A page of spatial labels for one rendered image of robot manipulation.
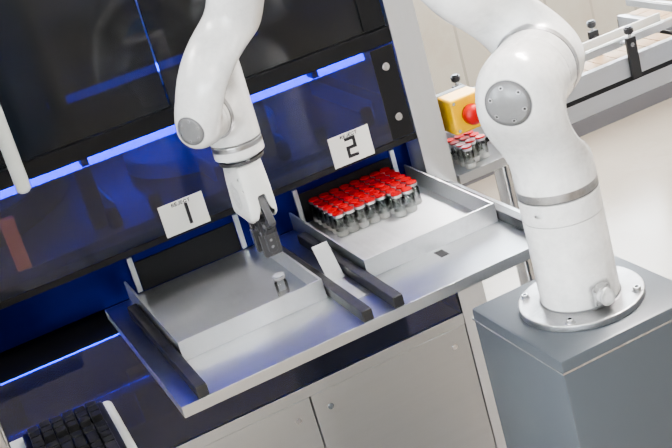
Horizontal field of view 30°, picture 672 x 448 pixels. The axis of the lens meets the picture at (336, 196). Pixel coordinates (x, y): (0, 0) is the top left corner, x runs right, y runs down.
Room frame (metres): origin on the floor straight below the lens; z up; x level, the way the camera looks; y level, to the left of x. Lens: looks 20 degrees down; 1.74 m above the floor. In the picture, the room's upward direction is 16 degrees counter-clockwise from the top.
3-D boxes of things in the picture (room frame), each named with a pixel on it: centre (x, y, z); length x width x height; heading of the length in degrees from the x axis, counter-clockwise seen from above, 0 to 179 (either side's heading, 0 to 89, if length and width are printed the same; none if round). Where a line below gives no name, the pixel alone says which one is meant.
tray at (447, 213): (2.11, -0.08, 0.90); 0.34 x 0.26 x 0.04; 19
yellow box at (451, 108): (2.30, -0.28, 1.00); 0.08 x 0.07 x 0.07; 19
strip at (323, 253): (1.91, 0.03, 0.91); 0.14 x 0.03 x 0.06; 20
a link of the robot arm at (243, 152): (1.92, 0.13, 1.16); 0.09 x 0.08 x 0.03; 19
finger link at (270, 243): (1.89, 0.12, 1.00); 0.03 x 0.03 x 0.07; 19
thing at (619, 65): (2.53, -0.50, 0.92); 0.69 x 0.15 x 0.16; 109
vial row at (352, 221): (2.15, -0.07, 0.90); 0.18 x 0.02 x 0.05; 109
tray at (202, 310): (2.00, 0.24, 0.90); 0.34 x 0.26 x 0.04; 19
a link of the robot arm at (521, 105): (1.63, -0.30, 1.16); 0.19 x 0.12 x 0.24; 150
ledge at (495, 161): (2.35, -0.28, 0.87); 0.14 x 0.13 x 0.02; 19
